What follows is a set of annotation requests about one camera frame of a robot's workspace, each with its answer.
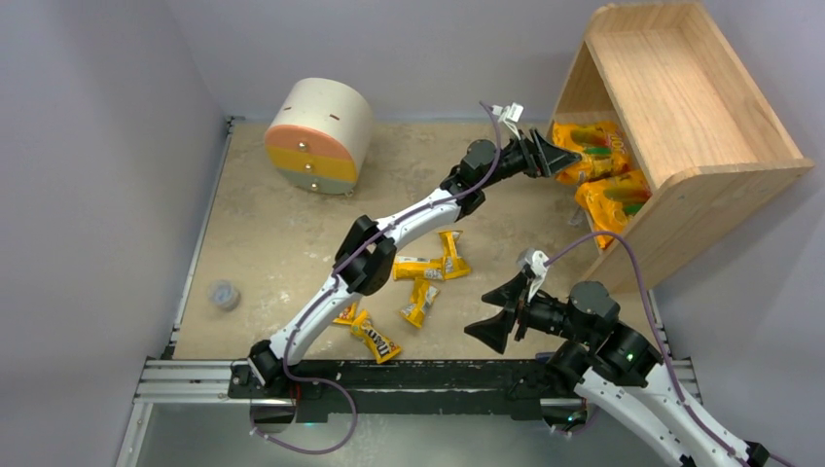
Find large orange candy bag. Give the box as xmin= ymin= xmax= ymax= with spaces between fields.
xmin=551 ymin=121 xmax=631 ymax=185
xmin=574 ymin=170 xmax=652 ymax=234

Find yellow candy pack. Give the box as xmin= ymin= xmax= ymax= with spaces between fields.
xmin=438 ymin=230 xmax=471 ymax=280
xmin=399 ymin=278 xmax=440 ymax=329

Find yellow candy pack horizontal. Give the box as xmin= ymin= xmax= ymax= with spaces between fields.
xmin=392 ymin=256 xmax=444 ymax=280

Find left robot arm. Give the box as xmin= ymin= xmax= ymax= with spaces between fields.
xmin=247 ymin=129 xmax=582 ymax=387

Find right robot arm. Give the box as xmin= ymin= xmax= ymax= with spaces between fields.
xmin=464 ymin=270 xmax=771 ymax=466

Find wooden shelf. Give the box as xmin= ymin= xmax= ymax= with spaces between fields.
xmin=552 ymin=1 xmax=814 ymax=292

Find yellow M&M pack front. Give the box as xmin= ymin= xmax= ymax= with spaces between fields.
xmin=350 ymin=309 xmax=403 ymax=364

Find yellow m&m pack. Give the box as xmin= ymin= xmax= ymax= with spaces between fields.
xmin=333 ymin=302 xmax=358 ymax=326
xmin=350 ymin=309 xmax=403 ymax=364

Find yellow M&M pack left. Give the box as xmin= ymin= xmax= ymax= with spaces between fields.
xmin=333 ymin=302 xmax=358 ymax=326

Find round pastel drawer cabinet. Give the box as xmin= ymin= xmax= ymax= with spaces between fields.
xmin=263 ymin=78 xmax=374 ymax=196

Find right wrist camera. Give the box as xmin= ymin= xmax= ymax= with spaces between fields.
xmin=518 ymin=247 xmax=550 ymax=303

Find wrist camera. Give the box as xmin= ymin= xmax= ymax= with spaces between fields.
xmin=491 ymin=102 xmax=524 ymax=139
xmin=518 ymin=247 xmax=550 ymax=303

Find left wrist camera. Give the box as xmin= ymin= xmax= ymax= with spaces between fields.
xmin=491 ymin=102 xmax=524 ymax=139

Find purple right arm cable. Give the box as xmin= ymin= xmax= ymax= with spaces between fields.
xmin=544 ymin=231 xmax=801 ymax=467

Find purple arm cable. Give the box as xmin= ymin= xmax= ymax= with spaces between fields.
xmin=544 ymin=231 xmax=801 ymax=467
xmin=280 ymin=100 xmax=504 ymax=388

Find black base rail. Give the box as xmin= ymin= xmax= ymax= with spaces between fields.
xmin=228 ymin=359 xmax=593 ymax=430

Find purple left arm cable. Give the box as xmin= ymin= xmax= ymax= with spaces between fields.
xmin=280 ymin=100 xmax=504 ymax=388

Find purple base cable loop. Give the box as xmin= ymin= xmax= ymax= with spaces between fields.
xmin=248 ymin=377 xmax=360 ymax=453

